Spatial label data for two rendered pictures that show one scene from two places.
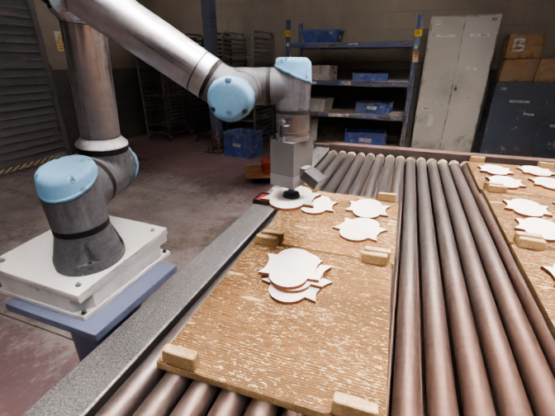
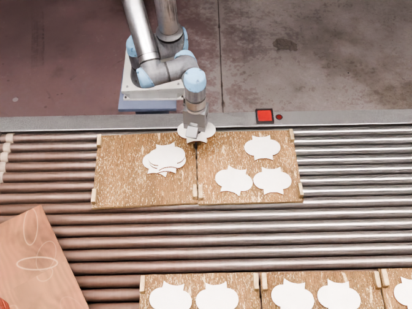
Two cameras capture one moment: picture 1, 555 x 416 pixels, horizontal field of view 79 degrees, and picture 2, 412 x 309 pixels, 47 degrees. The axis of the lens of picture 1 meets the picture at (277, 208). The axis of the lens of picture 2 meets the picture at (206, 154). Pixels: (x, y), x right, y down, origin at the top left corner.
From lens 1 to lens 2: 1.66 m
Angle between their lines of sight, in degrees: 59
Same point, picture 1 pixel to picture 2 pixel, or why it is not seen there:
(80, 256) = (133, 76)
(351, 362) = (117, 194)
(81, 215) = (134, 63)
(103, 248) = not seen: hidden behind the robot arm
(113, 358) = (100, 122)
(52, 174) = (130, 41)
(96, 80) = (159, 11)
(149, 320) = (121, 122)
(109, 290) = (138, 96)
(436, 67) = not seen: outside the picture
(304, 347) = (119, 177)
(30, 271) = (128, 65)
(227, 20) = not seen: outside the picture
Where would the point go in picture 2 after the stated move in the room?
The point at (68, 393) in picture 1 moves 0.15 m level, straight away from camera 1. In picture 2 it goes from (83, 121) to (102, 98)
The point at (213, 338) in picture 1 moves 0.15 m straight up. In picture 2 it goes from (114, 146) to (108, 124)
